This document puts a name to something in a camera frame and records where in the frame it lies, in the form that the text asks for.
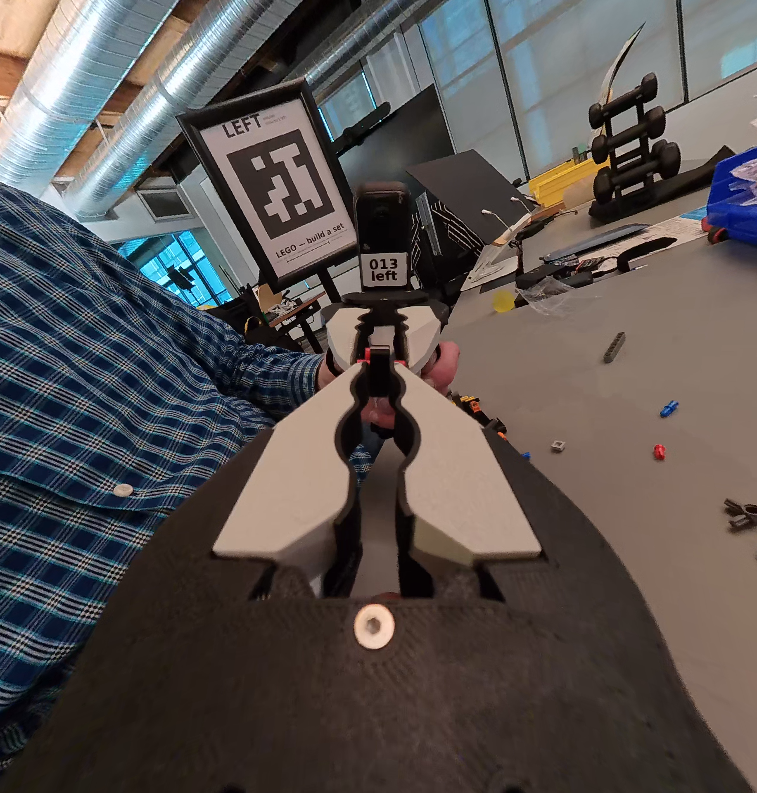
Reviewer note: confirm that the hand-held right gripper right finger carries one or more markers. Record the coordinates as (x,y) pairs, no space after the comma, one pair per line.
(471,495)

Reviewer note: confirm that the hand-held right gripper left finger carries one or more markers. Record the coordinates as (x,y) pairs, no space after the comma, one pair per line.
(279,495)

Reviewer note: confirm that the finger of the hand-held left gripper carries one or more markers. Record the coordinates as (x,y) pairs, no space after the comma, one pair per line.
(341,337)
(425,337)

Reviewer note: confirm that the black lego beam red pins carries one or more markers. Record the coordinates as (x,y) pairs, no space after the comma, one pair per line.
(379,372)

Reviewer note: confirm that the black lego model assembly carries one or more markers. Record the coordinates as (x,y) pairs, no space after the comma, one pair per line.
(493,427)

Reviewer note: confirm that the long dark grey lego beam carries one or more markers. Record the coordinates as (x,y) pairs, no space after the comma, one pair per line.
(614,347)

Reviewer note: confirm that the person's left forearm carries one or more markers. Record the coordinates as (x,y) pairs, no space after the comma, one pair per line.
(260,365)

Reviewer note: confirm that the blue lego pin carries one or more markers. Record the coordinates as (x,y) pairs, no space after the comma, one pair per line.
(668,409)

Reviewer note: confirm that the dark grey lego connector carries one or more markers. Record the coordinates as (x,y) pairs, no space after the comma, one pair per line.
(749,513)

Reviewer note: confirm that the person's left hand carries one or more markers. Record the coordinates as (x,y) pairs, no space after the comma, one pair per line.
(443,368)

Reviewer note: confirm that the cluttered wooden desk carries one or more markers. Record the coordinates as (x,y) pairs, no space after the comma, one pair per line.
(291,310)

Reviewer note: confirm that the black box white line pattern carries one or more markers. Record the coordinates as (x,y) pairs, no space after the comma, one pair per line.
(446,229)

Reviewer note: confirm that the large black monitor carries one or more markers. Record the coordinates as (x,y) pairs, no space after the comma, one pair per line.
(409,142)

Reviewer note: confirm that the yellow ball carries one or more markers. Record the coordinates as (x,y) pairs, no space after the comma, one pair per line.
(504,302)

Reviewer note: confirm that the tilted black panel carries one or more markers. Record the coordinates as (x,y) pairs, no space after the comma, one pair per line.
(471,179)

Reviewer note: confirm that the black framed tag sign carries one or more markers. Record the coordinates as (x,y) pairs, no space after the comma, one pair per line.
(279,186)

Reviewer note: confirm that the black electronic device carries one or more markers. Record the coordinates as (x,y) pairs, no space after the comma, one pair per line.
(539,276)

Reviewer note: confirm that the crumpled clear plastic bag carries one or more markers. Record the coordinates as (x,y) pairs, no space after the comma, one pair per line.
(558,297)

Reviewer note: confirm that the yellow storage bin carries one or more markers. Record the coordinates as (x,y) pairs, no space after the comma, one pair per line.
(552,183)

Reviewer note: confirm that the dark tablet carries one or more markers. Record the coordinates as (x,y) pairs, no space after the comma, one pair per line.
(601,238)

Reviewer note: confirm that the black dumbbell rack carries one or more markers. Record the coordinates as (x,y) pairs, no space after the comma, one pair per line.
(620,210)

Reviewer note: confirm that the person in blue plaid shirt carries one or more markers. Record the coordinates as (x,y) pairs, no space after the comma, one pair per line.
(75,372)

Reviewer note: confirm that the large black dumbbell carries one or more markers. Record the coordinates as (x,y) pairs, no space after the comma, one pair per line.
(638,170)

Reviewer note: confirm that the medium black dumbbell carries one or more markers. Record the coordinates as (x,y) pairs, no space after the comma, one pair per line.
(629,133)

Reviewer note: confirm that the small black dumbbell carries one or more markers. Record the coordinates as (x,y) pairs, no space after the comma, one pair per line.
(623,99)

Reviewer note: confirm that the printed instruction sheet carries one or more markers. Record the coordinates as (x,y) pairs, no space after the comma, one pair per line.
(682,226)

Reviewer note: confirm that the curved white sheet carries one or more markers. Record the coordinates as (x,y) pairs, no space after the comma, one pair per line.
(626,56)

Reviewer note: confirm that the red and black wheel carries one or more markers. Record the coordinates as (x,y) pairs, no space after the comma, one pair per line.
(717,235)

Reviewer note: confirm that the black mat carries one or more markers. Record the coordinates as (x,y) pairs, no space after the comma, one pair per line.
(700,173)

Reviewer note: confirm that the blue storage bin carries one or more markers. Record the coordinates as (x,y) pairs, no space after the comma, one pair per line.
(744,223)

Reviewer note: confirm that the pile of clear plastic bags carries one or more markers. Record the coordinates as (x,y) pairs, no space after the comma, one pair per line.
(756,179)

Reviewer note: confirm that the black bar camera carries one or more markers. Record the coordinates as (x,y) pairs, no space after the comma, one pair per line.
(363,126)

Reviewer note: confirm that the black camera on tripod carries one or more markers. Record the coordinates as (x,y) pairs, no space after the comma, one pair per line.
(181,277)

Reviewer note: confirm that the wall air vent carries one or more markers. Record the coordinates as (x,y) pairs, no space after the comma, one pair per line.
(164,204)

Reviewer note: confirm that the silver ventilation duct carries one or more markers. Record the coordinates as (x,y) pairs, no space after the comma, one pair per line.
(62,80)
(186,93)

